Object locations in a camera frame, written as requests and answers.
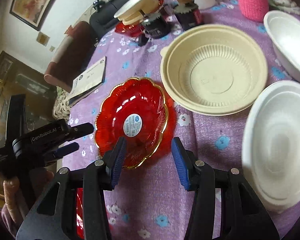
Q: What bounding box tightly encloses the red glass scalloped plate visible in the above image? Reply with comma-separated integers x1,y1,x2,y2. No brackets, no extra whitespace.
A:
95,77,177,169

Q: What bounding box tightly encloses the dark jar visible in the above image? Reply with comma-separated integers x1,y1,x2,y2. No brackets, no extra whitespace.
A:
140,12,171,40
163,0,204,31

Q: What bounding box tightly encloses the white patterned cloth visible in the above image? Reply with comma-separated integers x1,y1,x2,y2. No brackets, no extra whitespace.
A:
268,0,300,16

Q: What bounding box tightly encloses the person's left hand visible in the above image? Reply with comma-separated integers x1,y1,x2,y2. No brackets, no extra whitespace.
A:
1,169,54,238

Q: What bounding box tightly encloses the white foam bowl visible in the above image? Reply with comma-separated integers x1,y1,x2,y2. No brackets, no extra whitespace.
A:
263,10,300,83
241,80,300,213

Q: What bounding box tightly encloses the dark jar left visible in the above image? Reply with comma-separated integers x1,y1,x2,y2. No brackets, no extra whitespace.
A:
140,12,171,40

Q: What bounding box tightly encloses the brown red sofa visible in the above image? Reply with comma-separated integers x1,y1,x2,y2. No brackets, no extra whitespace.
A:
44,21,96,93

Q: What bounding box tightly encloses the beige plastic ribbed bowl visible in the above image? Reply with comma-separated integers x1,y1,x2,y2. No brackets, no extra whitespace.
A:
160,24,268,116

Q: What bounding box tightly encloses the small red glass dish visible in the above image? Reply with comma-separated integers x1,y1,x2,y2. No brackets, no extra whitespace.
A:
115,22,143,38

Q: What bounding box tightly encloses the purple floral tablecloth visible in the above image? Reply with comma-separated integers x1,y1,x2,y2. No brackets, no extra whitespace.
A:
69,0,289,239

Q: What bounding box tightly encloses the dark jar right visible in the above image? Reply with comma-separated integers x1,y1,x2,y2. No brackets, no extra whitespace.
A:
163,0,204,31

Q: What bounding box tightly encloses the white booklet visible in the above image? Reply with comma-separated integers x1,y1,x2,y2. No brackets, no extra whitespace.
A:
67,56,107,107

